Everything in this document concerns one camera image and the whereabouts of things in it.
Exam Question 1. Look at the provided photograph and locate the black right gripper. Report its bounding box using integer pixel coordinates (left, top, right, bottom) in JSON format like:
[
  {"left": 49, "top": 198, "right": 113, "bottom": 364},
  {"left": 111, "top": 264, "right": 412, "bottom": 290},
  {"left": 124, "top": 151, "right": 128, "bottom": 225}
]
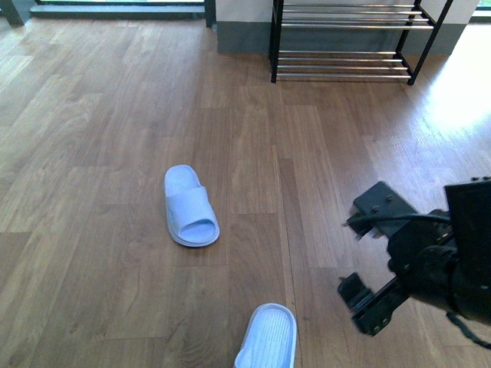
[{"left": 338, "top": 176, "right": 490, "bottom": 337}]

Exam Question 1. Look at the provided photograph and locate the black metal shoe rack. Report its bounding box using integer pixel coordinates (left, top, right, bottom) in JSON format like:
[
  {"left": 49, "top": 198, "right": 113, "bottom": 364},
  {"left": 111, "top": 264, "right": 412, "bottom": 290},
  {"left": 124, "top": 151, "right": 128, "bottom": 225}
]
[{"left": 269, "top": 1, "right": 453, "bottom": 85}]

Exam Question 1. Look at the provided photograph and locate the light blue slipper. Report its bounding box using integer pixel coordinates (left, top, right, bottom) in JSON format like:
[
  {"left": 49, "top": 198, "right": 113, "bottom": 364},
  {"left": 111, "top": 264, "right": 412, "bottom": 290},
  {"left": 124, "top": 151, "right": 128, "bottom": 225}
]
[
  {"left": 233, "top": 303, "right": 297, "bottom": 367},
  {"left": 164, "top": 165, "right": 220, "bottom": 248}
]

